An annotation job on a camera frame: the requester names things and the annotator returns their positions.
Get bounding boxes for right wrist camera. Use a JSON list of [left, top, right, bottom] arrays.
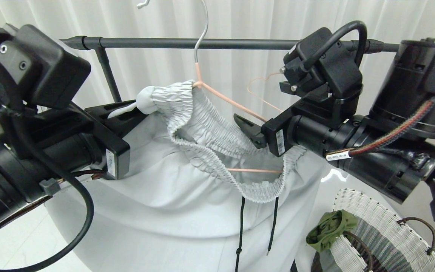
[[280, 27, 364, 114]]

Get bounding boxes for green garment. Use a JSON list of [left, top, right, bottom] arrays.
[[305, 210, 359, 253]]

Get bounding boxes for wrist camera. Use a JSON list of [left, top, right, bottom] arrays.
[[0, 24, 91, 114], [280, 27, 364, 114]]

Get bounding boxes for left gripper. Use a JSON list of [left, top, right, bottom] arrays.
[[21, 100, 148, 189]]

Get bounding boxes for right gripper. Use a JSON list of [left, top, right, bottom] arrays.
[[261, 107, 426, 204]]

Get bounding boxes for black cable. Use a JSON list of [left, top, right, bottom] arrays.
[[301, 20, 368, 72], [0, 22, 95, 272]]

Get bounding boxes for black clothes rack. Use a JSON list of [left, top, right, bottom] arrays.
[[60, 35, 401, 104]]

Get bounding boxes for pale grey shorts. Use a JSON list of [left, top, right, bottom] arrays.
[[45, 80, 337, 272]]

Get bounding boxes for white laundry basket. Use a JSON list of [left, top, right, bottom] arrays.
[[310, 188, 435, 272]]

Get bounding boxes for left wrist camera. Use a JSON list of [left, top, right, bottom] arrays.
[[0, 24, 91, 114]]

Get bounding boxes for white curtain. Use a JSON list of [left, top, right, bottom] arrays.
[[0, 0, 435, 189]]

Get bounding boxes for pink clothes hanger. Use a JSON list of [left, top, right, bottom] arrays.
[[247, 72, 284, 113], [136, 0, 284, 174]]

